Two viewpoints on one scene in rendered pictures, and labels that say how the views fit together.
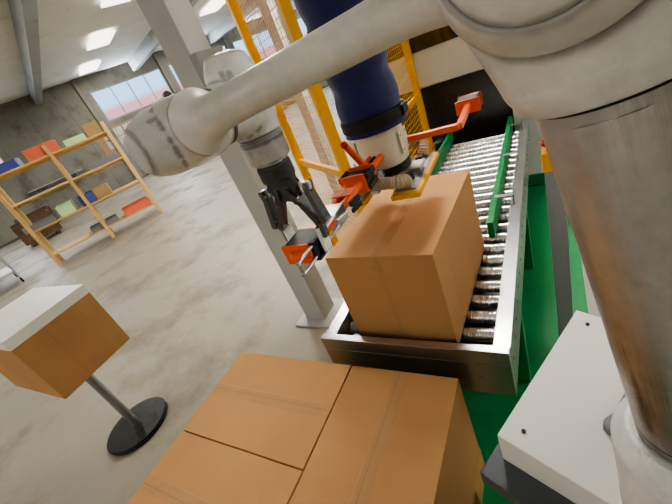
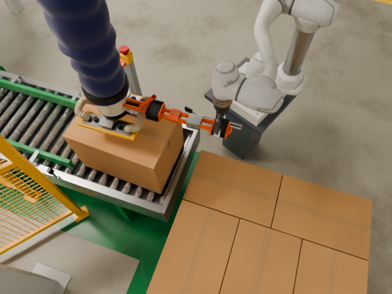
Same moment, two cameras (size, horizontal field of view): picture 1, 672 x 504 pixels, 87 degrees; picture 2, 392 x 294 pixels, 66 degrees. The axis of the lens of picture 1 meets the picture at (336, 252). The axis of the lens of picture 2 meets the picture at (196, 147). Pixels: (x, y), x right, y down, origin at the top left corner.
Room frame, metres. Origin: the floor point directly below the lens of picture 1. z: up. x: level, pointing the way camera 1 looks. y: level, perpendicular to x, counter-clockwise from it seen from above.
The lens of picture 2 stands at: (1.12, 0.80, 2.46)
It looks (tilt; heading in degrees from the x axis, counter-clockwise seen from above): 61 degrees down; 253
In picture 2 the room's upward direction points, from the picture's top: 1 degrees counter-clockwise
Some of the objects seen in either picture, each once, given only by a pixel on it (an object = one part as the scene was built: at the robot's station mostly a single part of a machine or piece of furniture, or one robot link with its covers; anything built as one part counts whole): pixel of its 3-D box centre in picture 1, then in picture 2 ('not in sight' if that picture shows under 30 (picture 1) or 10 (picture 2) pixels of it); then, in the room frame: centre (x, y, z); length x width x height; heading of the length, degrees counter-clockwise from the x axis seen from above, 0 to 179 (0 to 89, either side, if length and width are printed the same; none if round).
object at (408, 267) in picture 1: (414, 252); (129, 141); (1.25, -0.30, 0.75); 0.60 x 0.40 x 0.40; 141
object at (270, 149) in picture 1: (266, 148); (223, 97); (0.77, 0.05, 1.43); 0.09 x 0.09 x 0.06
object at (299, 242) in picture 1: (305, 244); (219, 129); (0.77, 0.06, 1.20); 0.08 x 0.07 x 0.05; 144
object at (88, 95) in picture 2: (373, 116); (105, 83); (1.25, -0.30, 1.32); 0.23 x 0.23 x 0.04
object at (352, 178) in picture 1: (358, 179); (154, 110); (1.05, -0.15, 1.20); 0.10 x 0.08 x 0.06; 54
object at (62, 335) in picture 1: (47, 337); not in sight; (1.82, 1.63, 0.82); 0.60 x 0.40 x 0.40; 55
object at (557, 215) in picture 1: (561, 263); (137, 99); (1.11, -0.83, 0.50); 0.07 x 0.07 x 1.00; 53
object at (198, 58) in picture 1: (220, 81); not in sight; (2.10, 0.19, 1.62); 0.20 x 0.05 x 0.30; 143
